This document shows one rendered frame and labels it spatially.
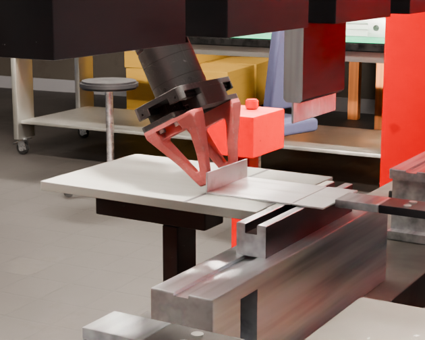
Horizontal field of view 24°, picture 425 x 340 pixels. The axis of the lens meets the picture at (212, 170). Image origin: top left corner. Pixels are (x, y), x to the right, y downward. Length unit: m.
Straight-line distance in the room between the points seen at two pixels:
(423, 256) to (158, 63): 0.43
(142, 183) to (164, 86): 0.11
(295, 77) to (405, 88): 0.93
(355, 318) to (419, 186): 0.74
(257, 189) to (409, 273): 0.25
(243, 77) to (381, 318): 6.88
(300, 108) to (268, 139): 1.94
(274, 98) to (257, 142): 1.87
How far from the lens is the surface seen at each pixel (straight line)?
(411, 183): 1.30
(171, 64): 1.01
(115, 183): 1.05
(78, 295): 3.77
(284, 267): 0.89
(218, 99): 1.02
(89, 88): 5.18
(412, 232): 1.30
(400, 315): 0.57
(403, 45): 1.85
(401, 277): 1.16
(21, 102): 6.45
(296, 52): 0.93
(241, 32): 0.75
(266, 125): 2.87
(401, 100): 1.86
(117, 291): 3.79
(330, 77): 0.99
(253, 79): 7.64
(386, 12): 1.03
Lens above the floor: 1.23
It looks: 12 degrees down
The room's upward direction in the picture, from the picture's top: straight up
